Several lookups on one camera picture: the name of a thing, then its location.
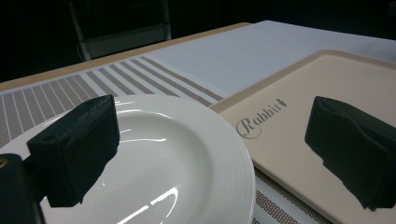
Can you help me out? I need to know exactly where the beige plastic cutting board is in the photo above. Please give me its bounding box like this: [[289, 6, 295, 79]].
[[209, 49, 396, 224]]

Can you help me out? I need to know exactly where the striped woven placemat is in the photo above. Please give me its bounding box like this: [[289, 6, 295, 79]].
[[0, 54, 333, 224]]

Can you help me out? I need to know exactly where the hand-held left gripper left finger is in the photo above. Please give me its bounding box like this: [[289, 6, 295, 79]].
[[26, 94, 121, 208]]

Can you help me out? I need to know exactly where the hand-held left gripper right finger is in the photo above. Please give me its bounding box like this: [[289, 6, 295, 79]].
[[304, 95, 396, 212]]

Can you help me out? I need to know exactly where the white ceramic plate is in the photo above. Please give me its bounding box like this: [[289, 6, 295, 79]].
[[0, 93, 257, 224]]

